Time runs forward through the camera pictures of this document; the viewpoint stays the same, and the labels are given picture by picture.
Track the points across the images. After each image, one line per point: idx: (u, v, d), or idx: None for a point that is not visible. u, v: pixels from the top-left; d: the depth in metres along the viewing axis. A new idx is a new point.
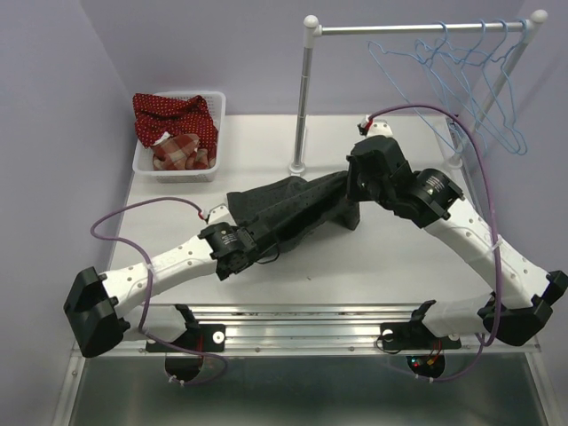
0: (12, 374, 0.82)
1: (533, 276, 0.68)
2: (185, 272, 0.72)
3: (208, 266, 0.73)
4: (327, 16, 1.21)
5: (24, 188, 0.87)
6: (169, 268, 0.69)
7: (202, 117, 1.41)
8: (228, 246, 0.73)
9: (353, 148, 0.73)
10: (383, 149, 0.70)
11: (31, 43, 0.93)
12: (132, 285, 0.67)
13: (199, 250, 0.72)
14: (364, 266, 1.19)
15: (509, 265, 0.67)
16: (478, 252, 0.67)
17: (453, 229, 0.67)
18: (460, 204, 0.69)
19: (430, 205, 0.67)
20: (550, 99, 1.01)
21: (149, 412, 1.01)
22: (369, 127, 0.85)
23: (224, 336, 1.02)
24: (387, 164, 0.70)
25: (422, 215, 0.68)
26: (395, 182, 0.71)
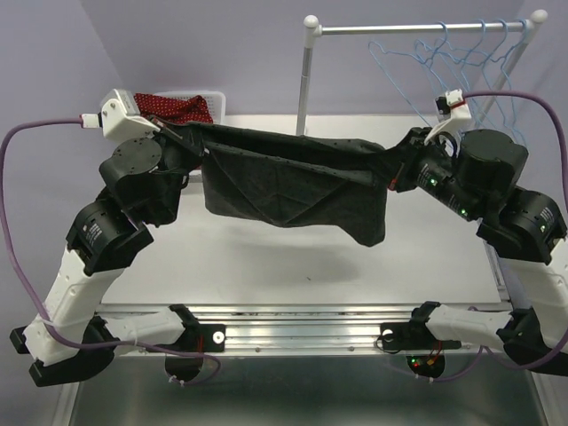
0: (11, 374, 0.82)
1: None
2: (84, 297, 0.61)
3: (98, 279, 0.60)
4: (327, 15, 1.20)
5: (23, 188, 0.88)
6: (62, 307, 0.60)
7: (202, 117, 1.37)
8: (93, 247, 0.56)
9: (466, 147, 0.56)
10: (510, 161, 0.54)
11: (31, 43, 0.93)
12: (43, 339, 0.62)
13: (74, 272, 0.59)
14: (364, 267, 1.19)
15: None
16: (562, 300, 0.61)
17: (547, 275, 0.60)
18: (562, 244, 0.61)
19: (537, 241, 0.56)
20: (550, 99, 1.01)
21: (148, 412, 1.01)
22: (456, 106, 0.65)
23: (224, 336, 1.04)
24: (508, 180, 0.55)
25: (521, 247, 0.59)
26: (501, 203, 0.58)
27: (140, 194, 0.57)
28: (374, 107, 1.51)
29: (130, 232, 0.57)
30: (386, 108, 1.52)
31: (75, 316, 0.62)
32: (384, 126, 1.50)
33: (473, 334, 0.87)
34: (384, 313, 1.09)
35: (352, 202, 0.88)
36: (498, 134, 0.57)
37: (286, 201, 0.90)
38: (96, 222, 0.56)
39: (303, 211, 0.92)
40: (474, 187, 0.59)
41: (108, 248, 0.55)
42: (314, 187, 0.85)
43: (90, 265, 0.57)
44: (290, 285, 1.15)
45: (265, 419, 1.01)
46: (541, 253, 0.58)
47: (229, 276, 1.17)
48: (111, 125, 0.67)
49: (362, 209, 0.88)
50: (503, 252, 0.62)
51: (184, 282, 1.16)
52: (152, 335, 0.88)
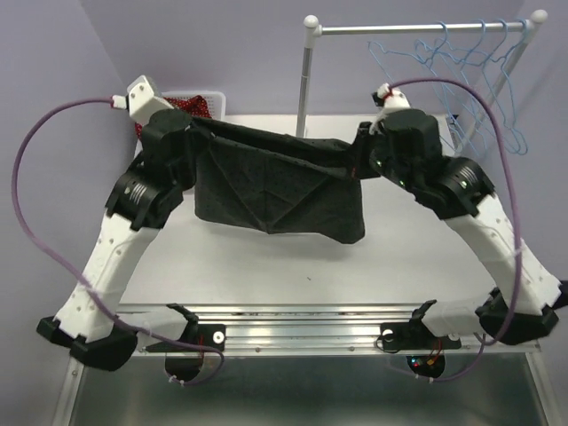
0: (12, 374, 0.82)
1: (548, 285, 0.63)
2: (125, 261, 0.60)
3: (144, 236, 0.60)
4: (327, 16, 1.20)
5: (24, 188, 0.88)
6: (108, 270, 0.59)
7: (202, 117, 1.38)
8: (140, 204, 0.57)
9: (385, 121, 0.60)
10: (422, 127, 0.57)
11: (32, 44, 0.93)
12: (84, 312, 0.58)
13: (120, 232, 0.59)
14: (364, 267, 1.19)
15: (526, 271, 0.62)
16: (500, 253, 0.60)
17: (477, 228, 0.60)
18: (489, 201, 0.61)
19: (460, 199, 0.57)
20: (550, 99, 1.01)
21: (149, 411, 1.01)
22: (388, 98, 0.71)
23: (224, 336, 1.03)
24: (422, 145, 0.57)
25: (447, 208, 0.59)
26: (425, 167, 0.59)
27: (177, 153, 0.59)
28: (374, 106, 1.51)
29: (171, 190, 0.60)
30: None
31: (119, 279, 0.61)
32: None
33: (461, 322, 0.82)
34: (383, 313, 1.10)
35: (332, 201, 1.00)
36: (413, 108, 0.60)
37: (272, 199, 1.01)
38: (137, 183, 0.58)
39: (285, 213, 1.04)
40: (401, 158, 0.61)
41: (153, 204, 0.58)
42: (296, 183, 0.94)
43: (136, 222, 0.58)
44: (290, 285, 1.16)
45: (265, 419, 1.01)
46: (466, 209, 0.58)
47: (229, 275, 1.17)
48: (138, 106, 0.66)
49: (341, 206, 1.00)
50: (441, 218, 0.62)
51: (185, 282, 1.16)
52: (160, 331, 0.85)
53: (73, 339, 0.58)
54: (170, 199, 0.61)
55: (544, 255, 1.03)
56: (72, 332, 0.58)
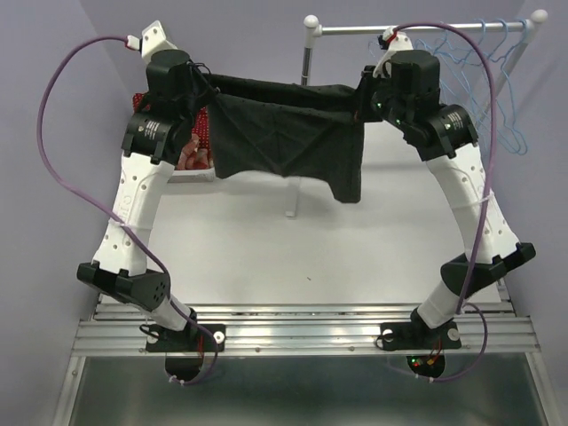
0: (12, 374, 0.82)
1: (505, 239, 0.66)
2: (152, 195, 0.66)
3: (164, 172, 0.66)
4: (327, 16, 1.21)
5: (24, 188, 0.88)
6: (138, 205, 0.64)
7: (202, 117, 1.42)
8: (157, 138, 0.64)
9: (391, 59, 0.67)
10: (422, 65, 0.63)
11: (33, 45, 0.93)
12: (123, 248, 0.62)
13: (141, 168, 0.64)
14: (363, 266, 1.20)
15: (488, 221, 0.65)
16: (468, 196, 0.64)
17: (453, 169, 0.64)
18: (469, 148, 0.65)
19: (442, 138, 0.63)
20: (550, 99, 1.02)
21: (149, 412, 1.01)
22: (391, 43, 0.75)
23: (224, 336, 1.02)
24: (418, 82, 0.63)
25: (429, 146, 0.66)
26: (418, 104, 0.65)
27: (181, 90, 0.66)
28: None
29: (182, 123, 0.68)
30: None
31: (145, 216, 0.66)
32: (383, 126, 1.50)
33: (446, 303, 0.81)
34: (383, 313, 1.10)
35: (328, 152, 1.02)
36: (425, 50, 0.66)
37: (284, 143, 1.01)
38: (149, 122, 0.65)
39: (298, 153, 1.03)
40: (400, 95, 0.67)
41: (169, 138, 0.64)
42: (301, 136, 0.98)
43: (155, 155, 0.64)
44: (290, 285, 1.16)
45: (265, 419, 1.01)
46: (447, 149, 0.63)
47: (229, 275, 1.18)
48: (148, 49, 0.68)
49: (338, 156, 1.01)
50: (422, 159, 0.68)
51: (185, 282, 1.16)
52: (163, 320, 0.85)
53: (116, 273, 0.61)
54: (180, 135, 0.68)
55: (543, 255, 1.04)
56: (114, 267, 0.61)
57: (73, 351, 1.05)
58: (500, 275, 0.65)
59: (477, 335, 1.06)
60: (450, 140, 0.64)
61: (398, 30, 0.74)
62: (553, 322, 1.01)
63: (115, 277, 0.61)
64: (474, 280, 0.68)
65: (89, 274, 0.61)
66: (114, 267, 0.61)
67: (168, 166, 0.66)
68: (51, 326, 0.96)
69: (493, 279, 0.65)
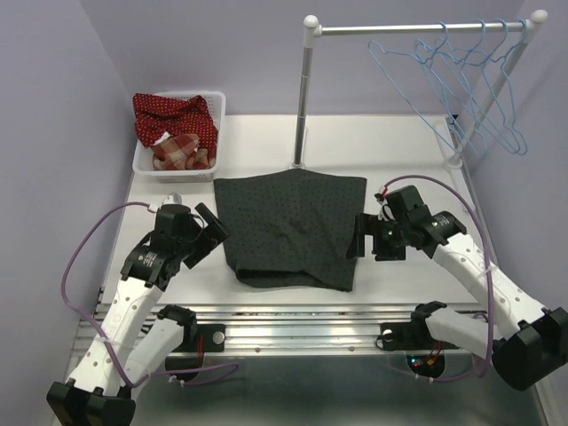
0: (13, 374, 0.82)
1: (525, 305, 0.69)
2: (138, 317, 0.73)
3: (153, 295, 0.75)
4: (327, 15, 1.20)
5: (24, 188, 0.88)
6: (124, 325, 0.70)
7: (202, 117, 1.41)
8: (152, 266, 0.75)
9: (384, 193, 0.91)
10: (403, 193, 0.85)
11: (32, 45, 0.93)
12: (103, 366, 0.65)
13: (135, 291, 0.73)
14: (363, 266, 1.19)
15: (500, 291, 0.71)
16: (473, 275, 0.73)
17: (449, 254, 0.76)
18: (461, 236, 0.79)
19: (434, 232, 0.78)
20: (550, 99, 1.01)
21: (148, 412, 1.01)
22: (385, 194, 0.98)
23: (224, 336, 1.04)
24: (405, 205, 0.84)
25: (428, 245, 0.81)
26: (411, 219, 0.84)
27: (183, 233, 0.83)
28: (374, 106, 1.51)
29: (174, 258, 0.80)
30: (385, 108, 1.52)
31: (128, 340, 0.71)
32: (384, 126, 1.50)
33: (469, 342, 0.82)
34: (383, 313, 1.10)
35: (319, 264, 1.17)
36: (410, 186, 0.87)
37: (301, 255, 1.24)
38: (148, 253, 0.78)
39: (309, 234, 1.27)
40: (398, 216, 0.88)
41: (163, 267, 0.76)
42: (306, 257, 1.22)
43: (149, 280, 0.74)
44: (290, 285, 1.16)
45: (265, 420, 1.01)
46: (438, 237, 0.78)
47: (229, 275, 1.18)
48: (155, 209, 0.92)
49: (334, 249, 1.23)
50: (433, 256, 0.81)
51: (185, 283, 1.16)
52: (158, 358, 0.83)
53: (90, 391, 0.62)
54: (173, 264, 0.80)
55: (543, 255, 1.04)
56: (89, 386, 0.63)
57: (73, 351, 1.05)
58: (536, 343, 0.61)
59: None
60: (438, 231, 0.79)
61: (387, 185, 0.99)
62: None
63: (89, 394, 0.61)
64: (516, 358, 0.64)
65: (61, 392, 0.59)
66: (89, 386, 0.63)
67: (159, 290, 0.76)
68: (51, 327, 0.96)
69: (528, 348, 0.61)
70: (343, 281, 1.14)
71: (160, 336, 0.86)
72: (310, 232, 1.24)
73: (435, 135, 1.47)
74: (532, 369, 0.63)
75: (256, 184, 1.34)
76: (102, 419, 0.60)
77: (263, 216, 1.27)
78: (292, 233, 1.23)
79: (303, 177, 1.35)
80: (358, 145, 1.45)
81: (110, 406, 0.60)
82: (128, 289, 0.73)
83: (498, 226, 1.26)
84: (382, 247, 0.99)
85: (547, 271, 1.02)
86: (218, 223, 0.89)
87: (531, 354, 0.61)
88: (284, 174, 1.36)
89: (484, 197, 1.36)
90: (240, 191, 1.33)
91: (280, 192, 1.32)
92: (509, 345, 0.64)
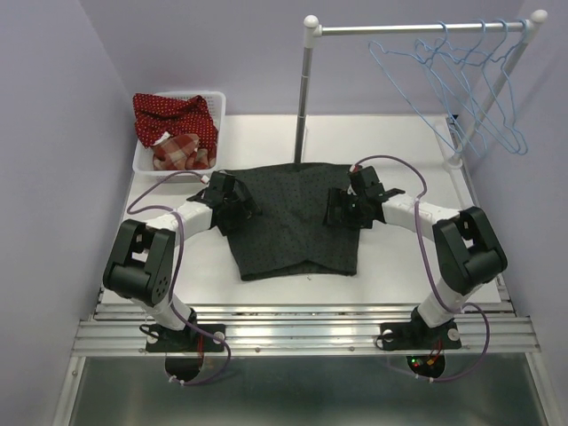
0: (13, 373, 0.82)
1: (446, 212, 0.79)
2: (195, 219, 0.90)
3: (205, 217, 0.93)
4: (327, 15, 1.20)
5: (25, 188, 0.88)
6: (189, 215, 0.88)
7: (202, 118, 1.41)
8: (213, 201, 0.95)
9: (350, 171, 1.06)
10: (362, 172, 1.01)
11: (32, 46, 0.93)
12: (169, 223, 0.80)
13: (197, 204, 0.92)
14: (365, 257, 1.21)
15: (425, 210, 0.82)
16: (406, 210, 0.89)
17: (392, 208, 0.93)
18: (400, 195, 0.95)
19: (381, 203, 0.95)
20: (551, 99, 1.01)
21: (149, 412, 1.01)
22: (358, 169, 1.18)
23: (224, 336, 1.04)
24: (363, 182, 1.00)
25: (379, 214, 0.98)
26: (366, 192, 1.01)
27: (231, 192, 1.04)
28: (373, 106, 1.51)
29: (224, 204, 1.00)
30: (386, 108, 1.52)
31: (187, 227, 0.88)
32: (384, 126, 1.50)
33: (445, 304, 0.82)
34: (383, 313, 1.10)
35: (322, 252, 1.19)
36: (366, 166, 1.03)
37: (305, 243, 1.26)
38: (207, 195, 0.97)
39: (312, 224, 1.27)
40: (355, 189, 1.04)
41: (214, 213, 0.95)
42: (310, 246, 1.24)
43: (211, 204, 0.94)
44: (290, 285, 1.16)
45: (266, 419, 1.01)
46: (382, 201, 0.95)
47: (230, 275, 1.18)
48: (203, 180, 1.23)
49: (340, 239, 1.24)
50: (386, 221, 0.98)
51: (185, 282, 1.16)
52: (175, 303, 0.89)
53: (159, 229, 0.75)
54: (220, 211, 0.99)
55: (543, 255, 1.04)
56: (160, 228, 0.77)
57: (73, 351, 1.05)
58: (453, 232, 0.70)
59: (478, 335, 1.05)
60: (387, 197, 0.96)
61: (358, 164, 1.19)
62: (551, 321, 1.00)
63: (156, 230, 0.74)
64: (445, 254, 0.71)
65: (130, 225, 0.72)
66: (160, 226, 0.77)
67: (207, 222, 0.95)
68: (51, 326, 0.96)
69: (446, 236, 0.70)
70: (347, 265, 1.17)
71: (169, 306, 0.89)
72: (311, 219, 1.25)
73: (435, 135, 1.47)
74: (463, 259, 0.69)
75: (256, 177, 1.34)
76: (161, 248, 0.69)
77: (264, 207, 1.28)
78: (293, 224, 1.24)
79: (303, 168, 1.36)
80: (358, 145, 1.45)
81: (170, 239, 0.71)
82: (189, 205, 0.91)
83: (498, 226, 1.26)
84: (350, 218, 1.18)
85: (547, 272, 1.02)
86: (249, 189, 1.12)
87: (451, 240, 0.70)
88: (284, 169, 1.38)
89: (483, 197, 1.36)
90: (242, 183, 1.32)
91: (280, 182, 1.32)
92: (439, 247, 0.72)
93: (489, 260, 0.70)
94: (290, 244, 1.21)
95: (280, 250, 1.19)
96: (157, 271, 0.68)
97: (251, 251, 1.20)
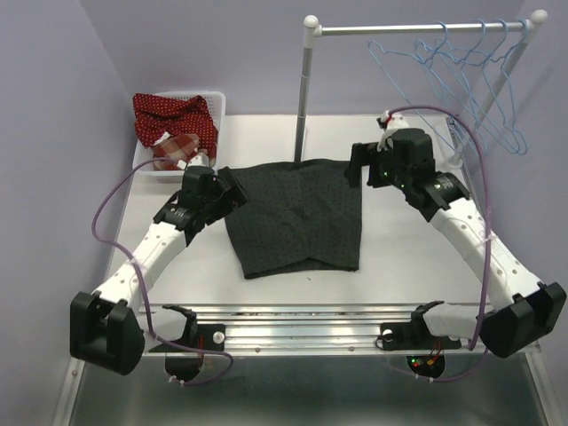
0: (13, 373, 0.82)
1: (522, 279, 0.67)
2: (165, 254, 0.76)
3: (178, 240, 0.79)
4: (327, 16, 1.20)
5: (24, 187, 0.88)
6: (153, 256, 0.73)
7: (202, 117, 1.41)
8: (181, 218, 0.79)
9: (394, 134, 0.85)
10: (416, 143, 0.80)
11: (32, 46, 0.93)
12: (130, 283, 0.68)
13: (165, 230, 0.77)
14: (366, 255, 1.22)
15: (498, 263, 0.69)
16: (472, 240, 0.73)
17: (450, 220, 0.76)
18: (464, 201, 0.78)
19: (436, 200, 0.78)
20: (550, 98, 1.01)
21: (149, 413, 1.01)
22: (390, 121, 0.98)
23: (224, 336, 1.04)
24: (414, 156, 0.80)
25: (427, 208, 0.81)
26: (416, 172, 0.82)
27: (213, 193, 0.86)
28: (373, 106, 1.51)
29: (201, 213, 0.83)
30: (386, 108, 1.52)
31: (155, 269, 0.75)
32: None
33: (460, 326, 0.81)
34: (383, 314, 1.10)
35: (324, 249, 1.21)
36: (418, 130, 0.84)
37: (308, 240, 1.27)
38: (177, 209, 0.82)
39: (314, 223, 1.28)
40: (401, 163, 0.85)
41: (190, 226, 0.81)
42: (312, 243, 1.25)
43: (180, 224, 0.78)
44: (290, 286, 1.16)
45: (265, 420, 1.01)
46: (441, 206, 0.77)
47: (230, 275, 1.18)
48: None
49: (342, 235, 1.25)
50: (429, 221, 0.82)
51: (185, 282, 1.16)
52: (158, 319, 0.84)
53: (115, 303, 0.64)
54: (200, 221, 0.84)
55: (543, 255, 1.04)
56: (115, 297, 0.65)
57: None
58: (526, 317, 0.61)
59: None
60: (442, 197, 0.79)
61: (391, 114, 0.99)
62: (552, 321, 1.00)
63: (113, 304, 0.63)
64: (503, 329, 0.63)
65: (84, 303, 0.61)
66: (115, 297, 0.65)
67: (183, 242, 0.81)
68: (51, 326, 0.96)
69: (517, 322, 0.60)
70: (350, 261, 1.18)
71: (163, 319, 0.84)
72: (311, 216, 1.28)
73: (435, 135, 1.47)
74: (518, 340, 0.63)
75: (256, 176, 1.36)
76: (115, 335, 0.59)
77: (264, 205, 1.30)
78: (294, 221, 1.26)
79: (303, 167, 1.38)
80: None
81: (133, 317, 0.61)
82: (156, 232, 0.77)
83: (498, 226, 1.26)
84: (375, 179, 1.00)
85: (548, 272, 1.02)
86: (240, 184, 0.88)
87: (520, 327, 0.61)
88: (283, 165, 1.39)
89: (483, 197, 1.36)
90: (243, 182, 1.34)
91: (280, 181, 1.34)
92: (500, 318, 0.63)
93: (537, 335, 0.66)
94: (292, 241, 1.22)
95: (282, 248, 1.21)
96: (120, 357, 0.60)
97: (253, 248, 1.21)
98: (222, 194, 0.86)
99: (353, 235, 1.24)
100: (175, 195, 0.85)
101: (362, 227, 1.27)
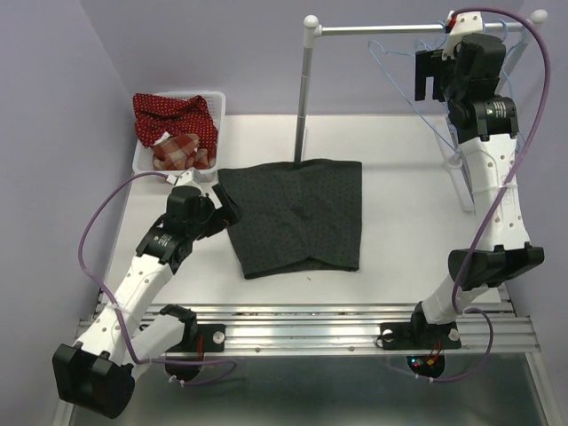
0: (13, 374, 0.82)
1: (514, 234, 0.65)
2: (148, 292, 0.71)
3: (165, 273, 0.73)
4: (327, 16, 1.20)
5: (25, 188, 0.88)
6: (135, 296, 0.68)
7: (202, 117, 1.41)
8: (167, 248, 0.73)
9: (464, 37, 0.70)
10: (486, 51, 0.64)
11: (33, 46, 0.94)
12: (111, 332, 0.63)
13: (148, 265, 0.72)
14: (366, 254, 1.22)
15: (500, 211, 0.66)
16: (490, 178, 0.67)
17: (482, 152, 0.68)
18: (505, 137, 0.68)
19: (478, 123, 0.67)
20: (550, 98, 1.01)
21: (149, 413, 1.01)
22: (453, 25, 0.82)
23: (225, 336, 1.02)
24: (477, 67, 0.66)
25: (466, 129, 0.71)
26: (470, 88, 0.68)
27: (201, 216, 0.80)
28: (374, 106, 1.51)
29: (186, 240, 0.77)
30: (386, 108, 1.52)
31: (139, 310, 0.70)
32: (384, 126, 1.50)
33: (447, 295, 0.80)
34: (384, 313, 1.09)
35: (324, 248, 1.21)
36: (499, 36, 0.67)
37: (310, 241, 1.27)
38: (162, 237, 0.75)
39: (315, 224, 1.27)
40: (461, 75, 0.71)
41: (176, 252, 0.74)
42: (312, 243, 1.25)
43: (165, 256, 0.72)
44: (290, 286, 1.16)
45: (265, 419, 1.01)
46: (479, 133, 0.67)
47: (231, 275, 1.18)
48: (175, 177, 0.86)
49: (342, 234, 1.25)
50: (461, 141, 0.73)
51: (185, 282, 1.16)
52: (152, 335, 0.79)
53: (97, 355, 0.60)
54: (185, 247, 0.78)
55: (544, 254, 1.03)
56: (96, 350, 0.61)
57: None
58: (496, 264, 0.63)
59: (481, 336, 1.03)
60: (486, 124, 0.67)
61: (457, 14, 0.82)
62: (552, 321, 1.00)
63: (94, 358, 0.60)
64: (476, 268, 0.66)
65: (66, 355, 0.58)
66: (97, 350, 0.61)
67: (170, 271, 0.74)
68: (51, 327, 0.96)
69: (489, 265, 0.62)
70: (350, 261, 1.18)
71: (159, 330, 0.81)
72: (312, 217, 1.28)
73: (435, 134, 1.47)
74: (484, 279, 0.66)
75: (256, 177, 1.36)
76: (104, 386, 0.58)
77: (264, 206, 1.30)
78: (294, 221, 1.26)
79: (303, 168, 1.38)
80: (358, 145, 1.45)
81: (114, 372, 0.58)
82: (140, 268, 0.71)
83: None
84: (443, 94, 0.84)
85: (548, 271, 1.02)
86: (229, 201, 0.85)
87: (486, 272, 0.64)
88: (284, 165, 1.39)
89: None
90: (242, 184, 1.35)
91: (281, 181, 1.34)
92: (477, 256, 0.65)
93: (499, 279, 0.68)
94: (293, 241, 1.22)
95: (282, 248, 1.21)
96: (104, 403, 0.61)
97: (253, 249, 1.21)
98: (211, 213, 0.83)
99: (353, 236, 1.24)
100: (160, 218, 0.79)
101: (362, 226, 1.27)
